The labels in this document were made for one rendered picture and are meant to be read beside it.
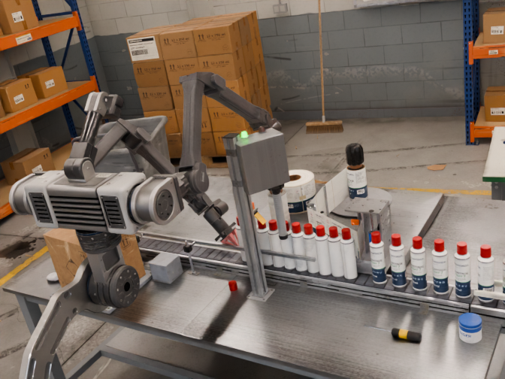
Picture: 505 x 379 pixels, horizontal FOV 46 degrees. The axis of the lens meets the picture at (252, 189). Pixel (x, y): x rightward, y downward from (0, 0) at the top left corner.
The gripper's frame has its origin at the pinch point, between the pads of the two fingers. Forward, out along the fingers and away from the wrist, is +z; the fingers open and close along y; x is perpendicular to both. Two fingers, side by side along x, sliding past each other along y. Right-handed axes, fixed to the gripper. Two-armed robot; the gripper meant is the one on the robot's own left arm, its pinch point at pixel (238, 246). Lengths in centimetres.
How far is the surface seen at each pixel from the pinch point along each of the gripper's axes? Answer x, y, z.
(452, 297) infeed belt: -65, -3, 60
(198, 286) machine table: 15.8, -17.6, 0.9
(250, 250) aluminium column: -20.8, -16.7, 3.0
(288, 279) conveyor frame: -14.8, -5.6, 22.6
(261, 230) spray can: -17.9, -2.1, 0.7
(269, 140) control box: -56, -9, -22
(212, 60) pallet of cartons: 144, 274, -133
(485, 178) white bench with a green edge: -49, 116, 61
